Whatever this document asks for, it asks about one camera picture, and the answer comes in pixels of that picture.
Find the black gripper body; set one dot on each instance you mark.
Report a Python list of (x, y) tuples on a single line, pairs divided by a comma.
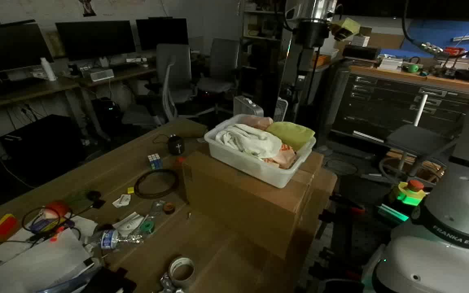
[(313, 33)]

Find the yellow-green cloth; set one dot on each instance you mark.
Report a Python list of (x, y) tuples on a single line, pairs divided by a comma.
[(292, 134)]

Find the white cloth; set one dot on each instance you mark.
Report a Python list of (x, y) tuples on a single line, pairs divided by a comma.
[(245, 139)]

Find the peach shirt with orange print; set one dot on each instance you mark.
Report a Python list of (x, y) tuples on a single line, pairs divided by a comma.
[(285, 157)]

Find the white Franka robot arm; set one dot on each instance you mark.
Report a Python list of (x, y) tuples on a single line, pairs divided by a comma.
[(452, 217)]

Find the brown cardboard box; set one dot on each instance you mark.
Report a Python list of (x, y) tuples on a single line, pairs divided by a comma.
[(235, 201)]

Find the white box device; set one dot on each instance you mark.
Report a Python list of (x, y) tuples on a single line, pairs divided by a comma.
[(101, 76)]

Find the workbench with dark drawers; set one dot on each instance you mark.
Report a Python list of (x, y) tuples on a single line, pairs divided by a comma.
[(386, 103)]

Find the light grey office chair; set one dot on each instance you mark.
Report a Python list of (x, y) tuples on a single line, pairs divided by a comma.
[(173, 63)]

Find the white plastic bin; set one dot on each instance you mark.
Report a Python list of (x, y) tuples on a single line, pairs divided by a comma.
[(245, 164)]

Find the dark grey stool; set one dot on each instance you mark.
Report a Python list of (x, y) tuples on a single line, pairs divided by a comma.
[(419, 141)]

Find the small black computer monitor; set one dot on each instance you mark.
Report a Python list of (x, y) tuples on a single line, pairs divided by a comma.
[(162, 33)]

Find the black round speaker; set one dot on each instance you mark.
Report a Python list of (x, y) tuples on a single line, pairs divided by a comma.
[(176, 144)]

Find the red emergency stop button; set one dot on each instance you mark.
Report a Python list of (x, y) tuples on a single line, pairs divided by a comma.
[(411, 191)]

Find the red bottle cap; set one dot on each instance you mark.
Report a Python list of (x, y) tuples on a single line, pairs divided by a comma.
[(178, 162)]

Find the wooden office desk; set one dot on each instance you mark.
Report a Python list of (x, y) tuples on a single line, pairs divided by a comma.
[(126, 74), (17, 94)]

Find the Rubik's cube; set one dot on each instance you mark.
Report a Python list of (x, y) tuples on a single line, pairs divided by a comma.
[(155, 160)]

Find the small brown tape roll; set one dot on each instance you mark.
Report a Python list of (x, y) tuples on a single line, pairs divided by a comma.
[(170, 208)]

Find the small green roll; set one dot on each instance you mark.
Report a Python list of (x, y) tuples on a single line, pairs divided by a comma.
[(147, 226)]

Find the white paper tag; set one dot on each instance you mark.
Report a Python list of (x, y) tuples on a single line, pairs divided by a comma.
[(121, 201)]

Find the white plastic packet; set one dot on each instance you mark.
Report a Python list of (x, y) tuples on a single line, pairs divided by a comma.
[(129, 222)]

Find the small black clip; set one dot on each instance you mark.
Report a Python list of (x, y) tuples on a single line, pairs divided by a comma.
[(95, 200)]

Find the clear plastic water bottle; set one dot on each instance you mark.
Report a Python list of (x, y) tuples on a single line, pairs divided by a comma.
[(110, 239)]

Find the wide black computer monitor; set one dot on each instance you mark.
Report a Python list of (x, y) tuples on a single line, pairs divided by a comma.
[(7, 50)]

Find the red tape roll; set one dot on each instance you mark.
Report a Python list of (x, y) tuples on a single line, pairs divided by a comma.
[(58, 209)]

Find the red and yellow tool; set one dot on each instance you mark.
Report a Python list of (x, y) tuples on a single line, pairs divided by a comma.
[(5, 226)]

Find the white paper sheets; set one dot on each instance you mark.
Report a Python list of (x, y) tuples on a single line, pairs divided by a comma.
[(33, 266)]

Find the dark wall decoration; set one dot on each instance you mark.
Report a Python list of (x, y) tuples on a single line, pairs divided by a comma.
[(87, 7)]

